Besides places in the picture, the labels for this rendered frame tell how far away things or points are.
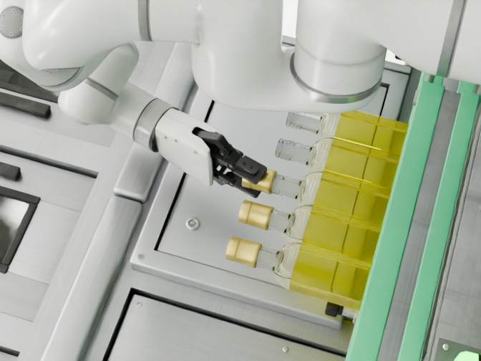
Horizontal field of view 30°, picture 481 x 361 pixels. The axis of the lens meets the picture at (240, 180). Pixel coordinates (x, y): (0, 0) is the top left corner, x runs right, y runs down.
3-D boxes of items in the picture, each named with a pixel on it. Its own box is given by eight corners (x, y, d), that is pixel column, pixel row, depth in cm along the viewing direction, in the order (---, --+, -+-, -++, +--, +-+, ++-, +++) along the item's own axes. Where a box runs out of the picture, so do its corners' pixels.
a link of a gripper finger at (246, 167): (217, 164, 130) (256, 186, 129) (216, 153, 128) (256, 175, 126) (229, 148, 132) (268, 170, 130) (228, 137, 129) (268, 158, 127)
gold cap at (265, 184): (276, 178, 133) (248, 170, 134) (277, 166, 130) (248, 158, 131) (269, 198, 132) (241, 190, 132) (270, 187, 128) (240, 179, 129)
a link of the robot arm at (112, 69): (62, 98, 112) (110, 130, 133) (114, 9, 113) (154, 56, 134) (7, 67, 114) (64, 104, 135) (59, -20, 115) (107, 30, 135)
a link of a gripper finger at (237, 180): (218, 185, 136) (255, 206, 134) (217, 175, 133) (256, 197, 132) (230, 170, 137) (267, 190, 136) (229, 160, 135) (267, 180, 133)
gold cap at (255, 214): (265, 232, 126) (235, 224, 127) (269, 228, 130) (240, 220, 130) (272, 208, 126) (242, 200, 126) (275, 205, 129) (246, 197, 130)
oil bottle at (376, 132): (458, 155, 136) (322, 119, 139) (466, 136, 131) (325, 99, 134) (451, 187, 134) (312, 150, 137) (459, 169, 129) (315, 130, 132)
